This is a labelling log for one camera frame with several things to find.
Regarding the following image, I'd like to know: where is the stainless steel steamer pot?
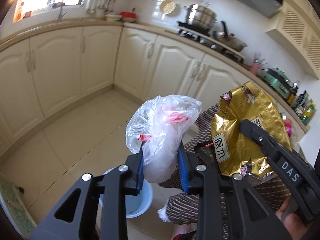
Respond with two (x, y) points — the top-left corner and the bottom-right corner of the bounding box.
(183, 0), (216, 31)

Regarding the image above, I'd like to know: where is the green yellow bottle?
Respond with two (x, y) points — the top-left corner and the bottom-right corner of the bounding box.
(301, 102), (316, 126)

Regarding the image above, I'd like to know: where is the light blue trash bin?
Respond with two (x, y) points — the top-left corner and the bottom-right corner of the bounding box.
(99, 165), (153, 219)

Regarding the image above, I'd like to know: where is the chrome sink faucet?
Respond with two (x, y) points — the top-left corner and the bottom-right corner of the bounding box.
(49, 0), (67, 23)

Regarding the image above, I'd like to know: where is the cream round strainer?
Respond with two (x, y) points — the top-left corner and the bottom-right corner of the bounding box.
(159, 0), (177, 15)

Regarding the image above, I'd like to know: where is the dark soy sauce bottle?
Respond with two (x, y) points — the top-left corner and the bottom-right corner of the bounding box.
(287, 80), (300, 106)

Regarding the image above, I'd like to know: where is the pink utensil cup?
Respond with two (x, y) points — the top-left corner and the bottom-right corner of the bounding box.
(250, 61), (260, 75)

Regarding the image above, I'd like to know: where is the white plastic bag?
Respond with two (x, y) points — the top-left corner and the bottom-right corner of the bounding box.
(125, 94), (202, 184)

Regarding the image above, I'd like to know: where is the brown polka dot tablecloth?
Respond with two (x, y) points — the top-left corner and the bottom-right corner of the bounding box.
(158, 103), (308, 240)

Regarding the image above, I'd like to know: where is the red white bowl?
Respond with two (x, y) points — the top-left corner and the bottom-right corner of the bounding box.
(120, 11), (137, 23)

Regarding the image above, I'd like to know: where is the person right hand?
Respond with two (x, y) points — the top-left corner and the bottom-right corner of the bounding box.
(276, 196), (308, 240)

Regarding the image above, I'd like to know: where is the dark oil bottle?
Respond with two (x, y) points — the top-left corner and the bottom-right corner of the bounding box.
(292, 90), (306, 110)

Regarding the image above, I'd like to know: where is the steel frying pan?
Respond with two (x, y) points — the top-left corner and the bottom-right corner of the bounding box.
(213, 21), (248, 52)

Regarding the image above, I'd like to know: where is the gold foil snack bag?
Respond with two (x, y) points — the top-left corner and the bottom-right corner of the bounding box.
(211, 82), (291, 180)

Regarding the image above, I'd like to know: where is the green electric cooker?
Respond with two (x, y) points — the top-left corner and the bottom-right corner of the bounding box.
(263, 68), (291, 100)

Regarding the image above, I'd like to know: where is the magenta snack wrapper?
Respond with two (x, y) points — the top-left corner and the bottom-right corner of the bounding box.
(283, 118), (293, 137)

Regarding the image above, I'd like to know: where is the black gas stove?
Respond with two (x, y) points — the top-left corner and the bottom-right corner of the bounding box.
(176, 21), (246, 64)

